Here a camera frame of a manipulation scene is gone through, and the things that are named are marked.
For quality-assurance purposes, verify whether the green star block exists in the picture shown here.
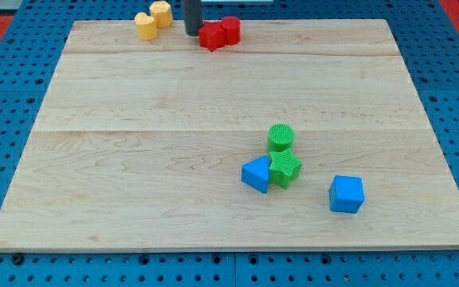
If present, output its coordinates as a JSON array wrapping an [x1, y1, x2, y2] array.
[[269, 148, 303, 190]]

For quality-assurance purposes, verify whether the red star block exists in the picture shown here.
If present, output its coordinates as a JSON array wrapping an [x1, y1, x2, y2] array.
[[198, 22, 226, 52]]

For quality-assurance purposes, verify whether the blue triangle block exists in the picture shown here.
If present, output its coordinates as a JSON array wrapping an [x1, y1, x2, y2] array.
[[241, 155, 269, 194]]

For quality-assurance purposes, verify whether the green cylinder block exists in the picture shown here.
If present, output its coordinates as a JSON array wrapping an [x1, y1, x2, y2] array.
[[267, 124, 295, 152]]

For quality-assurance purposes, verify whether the wooden board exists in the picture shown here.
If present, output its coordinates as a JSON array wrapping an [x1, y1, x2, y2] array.
[[0, 19, 459, 254]]

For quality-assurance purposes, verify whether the red cylinder block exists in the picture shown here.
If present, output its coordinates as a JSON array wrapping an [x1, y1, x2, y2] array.
[[221, 16, 241, 45]]

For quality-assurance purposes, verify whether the blue cube block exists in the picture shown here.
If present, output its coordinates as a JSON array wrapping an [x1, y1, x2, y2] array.
[[329, 175, 365, 214]]

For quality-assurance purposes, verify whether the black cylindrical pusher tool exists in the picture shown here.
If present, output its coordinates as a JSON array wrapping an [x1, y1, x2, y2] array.
[[181, 0, 203, 37]]

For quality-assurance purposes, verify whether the yellow heart block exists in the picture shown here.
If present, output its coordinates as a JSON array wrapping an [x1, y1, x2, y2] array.
[[134, 12, 158, 41]]

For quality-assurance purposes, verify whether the yellow hexagon block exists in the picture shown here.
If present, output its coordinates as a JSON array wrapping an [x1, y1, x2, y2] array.
[[149, 1, 173, 29]]

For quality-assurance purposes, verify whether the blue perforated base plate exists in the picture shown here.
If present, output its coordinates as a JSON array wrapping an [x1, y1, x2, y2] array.
[[0, 0, 459, 286]]

